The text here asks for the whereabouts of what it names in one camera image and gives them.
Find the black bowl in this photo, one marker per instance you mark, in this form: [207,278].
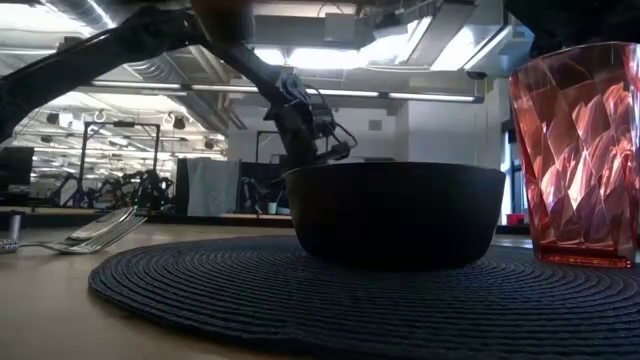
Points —
[395,215]

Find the black background robot arms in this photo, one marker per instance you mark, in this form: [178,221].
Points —
[135,190]

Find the dark woven round placemat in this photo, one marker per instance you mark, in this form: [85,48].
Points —
[350,305]

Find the grey hanging cloth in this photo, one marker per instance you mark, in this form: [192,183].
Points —
[214,187]

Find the dark background monitor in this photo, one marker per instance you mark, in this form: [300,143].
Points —
[16,165]

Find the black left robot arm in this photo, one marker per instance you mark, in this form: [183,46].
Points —
[75,65]

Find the black ceiling security camera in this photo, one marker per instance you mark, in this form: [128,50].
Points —
[476,75]

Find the pink faceted plastic cup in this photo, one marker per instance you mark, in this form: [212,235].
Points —
[580,150]

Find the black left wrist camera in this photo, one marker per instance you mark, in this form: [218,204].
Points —
[322,120]

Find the long ceiling light strip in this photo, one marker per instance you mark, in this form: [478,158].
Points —
[432,97]

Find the white background cup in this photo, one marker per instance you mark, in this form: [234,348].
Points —
[272,208]

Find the black background frame stand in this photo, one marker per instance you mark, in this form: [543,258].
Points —
[120,125]

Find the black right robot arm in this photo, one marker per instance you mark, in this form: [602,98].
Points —
[575,20]

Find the silver fork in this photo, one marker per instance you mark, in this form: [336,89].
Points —
[85,245]

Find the metal table post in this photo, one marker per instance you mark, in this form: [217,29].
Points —
[14,227]

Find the red bin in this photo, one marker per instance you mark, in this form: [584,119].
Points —
[515,219]

